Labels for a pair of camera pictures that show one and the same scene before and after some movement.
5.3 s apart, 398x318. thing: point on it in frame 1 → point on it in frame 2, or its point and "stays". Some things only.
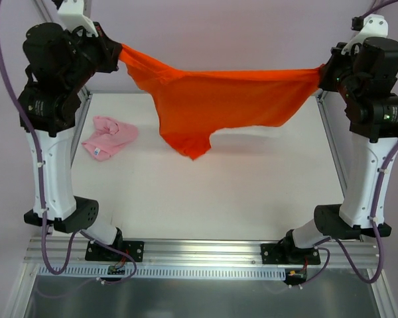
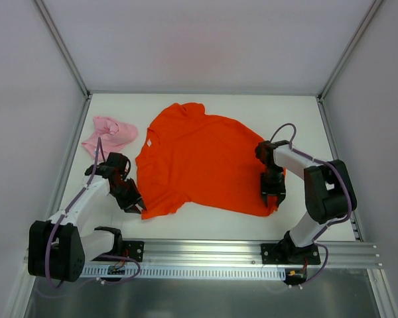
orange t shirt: (190, 106) → (194, 161)
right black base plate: (280, 254) stays
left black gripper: (107, 53) → (127, 195)
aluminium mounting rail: (353, 252) stays
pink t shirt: (110, 136) stays
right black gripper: (329, 76) → (272, 189)
